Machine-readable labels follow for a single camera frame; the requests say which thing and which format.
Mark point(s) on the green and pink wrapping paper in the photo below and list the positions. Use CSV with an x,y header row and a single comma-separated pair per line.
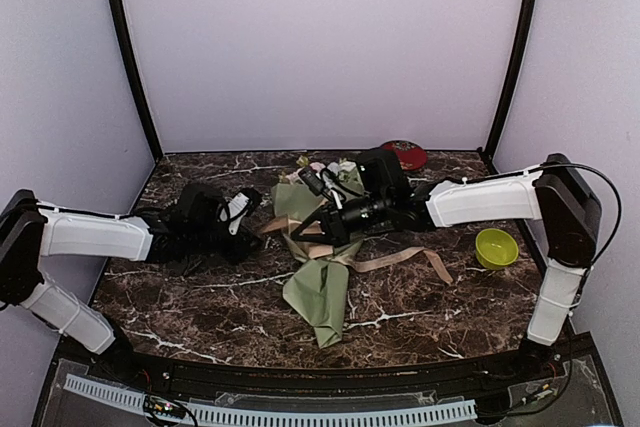
x,y
318,290

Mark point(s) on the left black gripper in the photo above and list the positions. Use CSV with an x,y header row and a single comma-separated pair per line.
x,y
241,250

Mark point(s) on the left black frame post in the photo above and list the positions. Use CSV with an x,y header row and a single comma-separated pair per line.
x,y
134,79

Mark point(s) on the lime green plastic bowl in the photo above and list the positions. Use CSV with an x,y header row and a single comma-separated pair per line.
x,y
495,249

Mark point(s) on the white slotted cable duct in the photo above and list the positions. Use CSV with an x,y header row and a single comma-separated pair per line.
x,y
246,410

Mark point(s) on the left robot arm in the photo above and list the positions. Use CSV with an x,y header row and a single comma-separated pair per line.
x,y
202,222

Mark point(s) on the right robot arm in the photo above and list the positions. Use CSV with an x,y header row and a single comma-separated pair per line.
x,y
553,193

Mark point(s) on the red floral plate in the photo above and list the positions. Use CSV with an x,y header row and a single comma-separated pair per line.
x,y
410,155

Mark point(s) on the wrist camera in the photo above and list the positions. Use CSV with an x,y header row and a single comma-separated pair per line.
x,y
243,204
326,185

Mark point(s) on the black front table rail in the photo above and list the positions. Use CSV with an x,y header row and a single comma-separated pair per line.
x,y
205,379

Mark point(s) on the white fake flower stem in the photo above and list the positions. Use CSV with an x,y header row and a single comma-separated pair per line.
x,y
345,170

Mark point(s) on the black frame post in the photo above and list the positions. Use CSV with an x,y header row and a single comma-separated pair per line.
x,y
134,79
516,58

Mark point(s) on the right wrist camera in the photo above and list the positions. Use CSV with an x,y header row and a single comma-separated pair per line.
x,y
326,185

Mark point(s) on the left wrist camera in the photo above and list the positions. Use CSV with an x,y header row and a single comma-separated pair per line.
x,y
243,204

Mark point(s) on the right black frame post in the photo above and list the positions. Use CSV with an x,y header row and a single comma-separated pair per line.
x,y
516,58

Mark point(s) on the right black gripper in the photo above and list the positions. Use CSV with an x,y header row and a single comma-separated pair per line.
x,y
332,225

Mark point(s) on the pink rose fake flower stem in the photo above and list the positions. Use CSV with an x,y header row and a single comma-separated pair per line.
x,y
305,167

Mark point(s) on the tan ribbon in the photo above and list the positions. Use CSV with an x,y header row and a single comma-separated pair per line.
x,y
380,257

